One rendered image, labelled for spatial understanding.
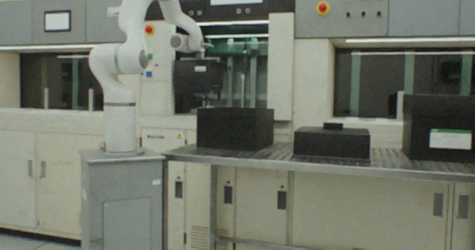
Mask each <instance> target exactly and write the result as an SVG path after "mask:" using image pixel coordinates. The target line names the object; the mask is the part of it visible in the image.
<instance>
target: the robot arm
mask: <svg viewBox="0 0 475 250"><path fill-rule="evenodd" d="M158 1H159V3H160V6H161V9H162V12H163V15H164V18H165V20H166V21H167V22H168V23H169V24H172V25H176V26H178V27H181V28H183V29H184V30H186V31H187V32H188V33H189V35H190V36H186V35H182V34H179V33H174V34H172V35H171V36H170V38H169V41H168V43H169V46H170V47H171V48H172V49H173V50H178V51H182V52H185V53H201V52H204V51H206V48H209V46H205V45H204V41H203V35H202V33H201V30H200V28H199V26H198V24H197V23H195V22H194V21H193V20H192V19H190V18H189V17H188V16H186V15H184V14H183V13H182V12H181V9H180V5H179V2H178V0H158ZM152 2H153V0H123V2H122V6H121V8H120V12H119V15H118V25H119V28H120V30H121V31H122V32H123V33H124V34H125V35H126V36H127V39H126V43H125V44H104V45H98V46H96V47H95V48H93V50H92V51H91V53H90V56H89V65H90V68H91V70H92V72H93V74H94V75H95V77H96V78H97V79H98V81H99V83H100V84H101V86H102V89H103V92H104V142H103V143H101V142H99V149H97V150H95V151H94V153H95V154H96V155H99V156H105V157H127V156H135V155H140V154H144V153H145V150H144V149H142V148H136V94H135V91H134V90H133V89H132V88H130V87H129V86H127V85H124V84H123V83H122V82H121V81H120V80H119V77H118V75H136V74H139V73H142V72H143V71H144V70H145V69H146V68H147V66H148V64H149V55H148V49H147V47H146V44H145V40H144V36H143V24H144V20H145V14H146V11H147V9H148V6H149V5H150V3H152Z"/></svg>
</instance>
